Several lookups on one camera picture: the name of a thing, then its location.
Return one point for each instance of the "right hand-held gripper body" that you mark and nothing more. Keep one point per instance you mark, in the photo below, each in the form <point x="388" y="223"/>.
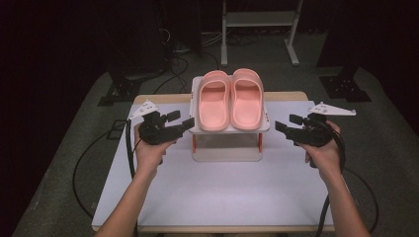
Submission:
<point x="313" y="133"/>

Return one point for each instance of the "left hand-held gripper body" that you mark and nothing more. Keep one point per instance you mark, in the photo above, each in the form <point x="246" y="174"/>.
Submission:
<point x="156" y="133"/>

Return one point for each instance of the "pink slipper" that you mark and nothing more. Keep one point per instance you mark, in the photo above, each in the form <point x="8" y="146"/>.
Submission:
<point x="213" y="105"/>
<point x="247" y="103"/>

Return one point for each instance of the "white two-tier shoe rack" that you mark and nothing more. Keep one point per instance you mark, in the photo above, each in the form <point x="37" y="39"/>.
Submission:
<point x="227" y="143"/>

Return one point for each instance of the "person's left hand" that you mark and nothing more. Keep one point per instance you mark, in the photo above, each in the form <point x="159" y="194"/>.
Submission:
<point x="150" y="156"/>

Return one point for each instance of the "person's right hand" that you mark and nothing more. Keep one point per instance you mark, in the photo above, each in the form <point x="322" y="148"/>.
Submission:
<point x="324" y="156"/>

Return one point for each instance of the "wooden table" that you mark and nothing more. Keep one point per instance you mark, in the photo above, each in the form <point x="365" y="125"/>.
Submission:
<point x="286" y="96"/>

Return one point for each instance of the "black stand base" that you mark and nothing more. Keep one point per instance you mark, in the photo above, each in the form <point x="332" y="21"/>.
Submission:
<point x="122" y="89"/>
<point x="344" y="87"/>

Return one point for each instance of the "white table mat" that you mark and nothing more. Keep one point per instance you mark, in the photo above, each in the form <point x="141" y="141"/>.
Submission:
<point x="230" y="191"/>

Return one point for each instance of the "white metal stand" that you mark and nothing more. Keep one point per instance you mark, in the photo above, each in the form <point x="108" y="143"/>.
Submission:
<point x="258" y="19"/>

